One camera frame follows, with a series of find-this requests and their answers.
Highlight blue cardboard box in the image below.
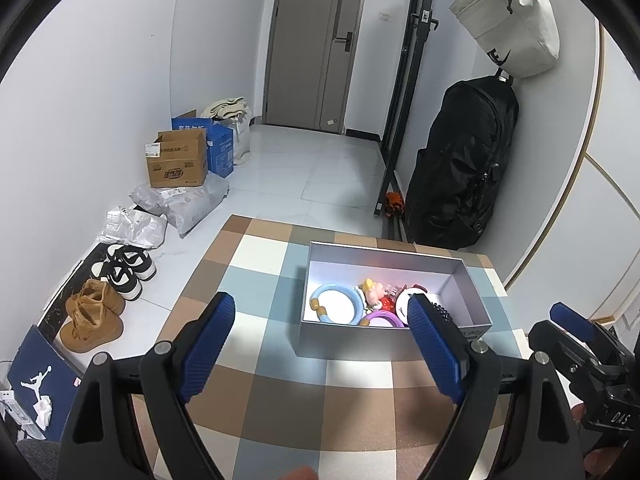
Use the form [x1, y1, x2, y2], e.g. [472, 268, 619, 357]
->
[171, 108, 235, 178]

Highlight white power strip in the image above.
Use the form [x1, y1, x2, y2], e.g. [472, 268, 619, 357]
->
[0, 390, 28, 428]

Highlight light blue ring bracelet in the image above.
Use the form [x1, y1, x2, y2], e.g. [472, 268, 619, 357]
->
[309, 283, 367, 327]

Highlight beige folded cloth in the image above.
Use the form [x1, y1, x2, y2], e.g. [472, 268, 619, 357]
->
[201, 96, 249, 121]

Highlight black backpack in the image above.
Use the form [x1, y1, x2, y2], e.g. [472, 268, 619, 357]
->
[404, 74, 520, 251]

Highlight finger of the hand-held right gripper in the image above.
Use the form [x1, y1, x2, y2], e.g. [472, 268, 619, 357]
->
[529, 321, 608, 396]
[550, 302, 626, 356]

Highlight grey door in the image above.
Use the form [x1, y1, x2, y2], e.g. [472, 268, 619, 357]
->
[263, 0, 371, 133]

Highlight brown cardboard box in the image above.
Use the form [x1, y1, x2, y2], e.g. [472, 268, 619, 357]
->
[145, 128, 208, 188]

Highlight brown suede boot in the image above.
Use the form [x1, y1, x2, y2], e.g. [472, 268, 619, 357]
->
[59, 300, 124, 353]
[65, 278, 126, 313]

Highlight small cartoon figurine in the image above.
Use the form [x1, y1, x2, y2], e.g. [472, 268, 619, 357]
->
[356, 278, 388, 311]

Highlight person's right hand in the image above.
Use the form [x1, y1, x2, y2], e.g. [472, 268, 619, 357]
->
[571, 404, 611, 480]

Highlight blue shoe box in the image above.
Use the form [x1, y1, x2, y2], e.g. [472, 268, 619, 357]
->
[7, 324, 83, 433]

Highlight grey parcel bag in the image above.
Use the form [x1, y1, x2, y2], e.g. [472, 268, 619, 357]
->
[130, 174, 230, 238]

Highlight crumpled white tissue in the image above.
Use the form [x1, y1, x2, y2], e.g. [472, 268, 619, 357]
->
[32, 395, 55, 428]

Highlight off-white hanging bag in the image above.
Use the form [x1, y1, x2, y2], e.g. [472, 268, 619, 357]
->
[449, 0, 560, 78]

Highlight round white badge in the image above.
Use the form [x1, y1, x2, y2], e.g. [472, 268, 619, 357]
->
[395, 284, 428, 318]

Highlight purple ring bracelet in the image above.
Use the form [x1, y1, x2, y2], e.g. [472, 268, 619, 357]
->
[359, 310, 406, 329]

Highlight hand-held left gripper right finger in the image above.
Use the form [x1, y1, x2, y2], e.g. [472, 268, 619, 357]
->
[407, 293, 587, 480]

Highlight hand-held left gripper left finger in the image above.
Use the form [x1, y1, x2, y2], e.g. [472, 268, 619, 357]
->
[56, 291, 237, 480]

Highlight grey cardboard box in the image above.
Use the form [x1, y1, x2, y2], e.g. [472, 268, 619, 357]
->
[298, 241, 493, 362]

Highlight grey cloth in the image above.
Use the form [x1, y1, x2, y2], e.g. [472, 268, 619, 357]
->
[15, 440, 63, 480]

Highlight checkered tablecloth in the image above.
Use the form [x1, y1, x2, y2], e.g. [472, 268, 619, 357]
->
[150, 214, 531, 480]

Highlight black and white sneaker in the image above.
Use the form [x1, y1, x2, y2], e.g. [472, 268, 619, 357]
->
[91, 259, 146, 302]
[102, 244, 157, 281]

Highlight crumpled white plastic bag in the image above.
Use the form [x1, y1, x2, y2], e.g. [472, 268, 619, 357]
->
[101, 205, 168, 251]

